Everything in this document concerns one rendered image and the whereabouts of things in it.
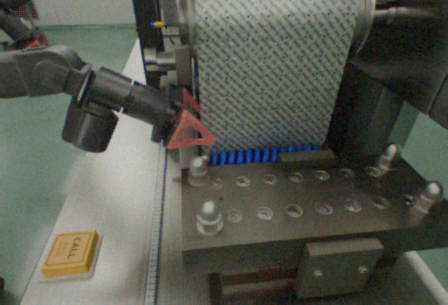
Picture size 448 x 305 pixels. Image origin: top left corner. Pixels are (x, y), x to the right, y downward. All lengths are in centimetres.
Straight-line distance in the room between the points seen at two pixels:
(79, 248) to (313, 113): 47
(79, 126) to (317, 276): 40
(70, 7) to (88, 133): 598
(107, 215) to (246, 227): 32
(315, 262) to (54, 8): 634
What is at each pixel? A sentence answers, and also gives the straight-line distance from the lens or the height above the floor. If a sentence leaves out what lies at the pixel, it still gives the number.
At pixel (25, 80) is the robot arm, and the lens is 46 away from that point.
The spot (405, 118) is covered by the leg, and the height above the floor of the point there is 99.
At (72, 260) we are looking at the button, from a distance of 56.
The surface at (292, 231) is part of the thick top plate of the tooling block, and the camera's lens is 41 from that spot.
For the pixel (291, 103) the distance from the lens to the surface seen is 50.
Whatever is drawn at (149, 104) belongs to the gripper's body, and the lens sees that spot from 44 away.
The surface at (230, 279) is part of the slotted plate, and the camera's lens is 48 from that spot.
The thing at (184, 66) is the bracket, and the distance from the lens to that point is 52.
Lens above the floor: 135
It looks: 35 degrees down
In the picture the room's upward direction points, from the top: straight up
